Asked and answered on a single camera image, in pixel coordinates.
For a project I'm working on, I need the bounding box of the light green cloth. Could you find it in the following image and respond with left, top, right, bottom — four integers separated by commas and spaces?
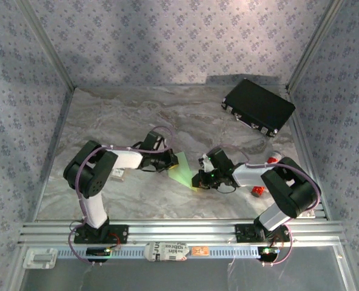
167, 151, 200, 193

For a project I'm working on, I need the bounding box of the small pink white card box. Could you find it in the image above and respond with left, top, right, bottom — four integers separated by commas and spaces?
110, 168, 126, 182

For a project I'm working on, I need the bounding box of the printed white paper roll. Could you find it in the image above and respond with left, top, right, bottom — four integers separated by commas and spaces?
144, 241, 190, 262

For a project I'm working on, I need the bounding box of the black hard case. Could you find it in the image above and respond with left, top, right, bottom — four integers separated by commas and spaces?
221, 78, 296, 135

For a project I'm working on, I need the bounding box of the clear acrylic panel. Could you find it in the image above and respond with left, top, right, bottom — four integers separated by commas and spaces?
18, 244, 355, 291

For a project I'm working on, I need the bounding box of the black controller board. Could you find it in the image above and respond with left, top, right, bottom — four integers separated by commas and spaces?
257, 246, 281, 262
86, 247, 112, 263

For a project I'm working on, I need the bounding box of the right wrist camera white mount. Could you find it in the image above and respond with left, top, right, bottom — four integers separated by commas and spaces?
201, 153, 214, 171

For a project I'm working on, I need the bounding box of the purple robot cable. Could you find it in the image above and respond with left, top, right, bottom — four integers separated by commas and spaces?
67, 125, 176, 267
208, 144, 322, 267

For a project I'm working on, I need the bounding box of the long aluminium mounting rail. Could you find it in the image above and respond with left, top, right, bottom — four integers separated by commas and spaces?
18, 220, 346, 245

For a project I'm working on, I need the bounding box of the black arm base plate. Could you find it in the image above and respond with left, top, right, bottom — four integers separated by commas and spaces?
73, 224, 129, 245
235, 223, 291, 243

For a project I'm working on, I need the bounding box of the aluminium table side rail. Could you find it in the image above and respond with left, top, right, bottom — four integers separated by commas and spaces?
287, 87, 332, 221
33, 87, 76, 221

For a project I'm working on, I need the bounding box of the grey slotted cable duct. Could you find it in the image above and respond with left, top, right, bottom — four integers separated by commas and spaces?
56, 244, 261, 260

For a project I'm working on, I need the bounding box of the grey metal bracket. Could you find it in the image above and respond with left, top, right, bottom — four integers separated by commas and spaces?
22, 247, 58, 270

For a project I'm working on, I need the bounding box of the aluminium frame post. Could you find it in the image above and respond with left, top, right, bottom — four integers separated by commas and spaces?
15, 0, 77, 90
285, 0, 347, 92

